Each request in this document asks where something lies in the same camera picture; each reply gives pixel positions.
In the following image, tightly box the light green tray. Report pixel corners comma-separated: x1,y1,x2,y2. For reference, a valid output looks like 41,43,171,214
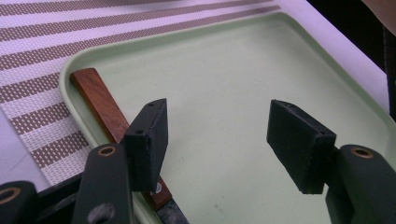
58,11,396,224

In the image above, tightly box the striped woven placemat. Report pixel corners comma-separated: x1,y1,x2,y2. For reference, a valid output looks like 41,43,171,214
0,0,281,188

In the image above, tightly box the wooden-handled knife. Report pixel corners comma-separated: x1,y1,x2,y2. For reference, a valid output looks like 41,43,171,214
69,67,191,224

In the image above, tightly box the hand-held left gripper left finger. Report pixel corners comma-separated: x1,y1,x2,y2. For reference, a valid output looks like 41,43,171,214
120,97,169,193

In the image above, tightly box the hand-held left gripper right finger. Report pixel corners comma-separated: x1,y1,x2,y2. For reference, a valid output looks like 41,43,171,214
266,98,338,195

